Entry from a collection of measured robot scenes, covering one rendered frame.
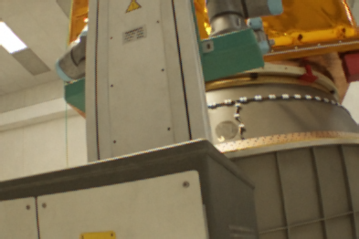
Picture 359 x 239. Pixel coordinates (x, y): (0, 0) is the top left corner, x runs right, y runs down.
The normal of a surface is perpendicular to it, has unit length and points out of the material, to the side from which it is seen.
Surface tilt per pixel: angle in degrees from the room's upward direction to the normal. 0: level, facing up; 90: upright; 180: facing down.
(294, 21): 90
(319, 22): 91
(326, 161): 90
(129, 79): 90
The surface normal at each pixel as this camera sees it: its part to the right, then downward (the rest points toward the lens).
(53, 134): -0.18, -0.33
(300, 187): 0.11, -0.37
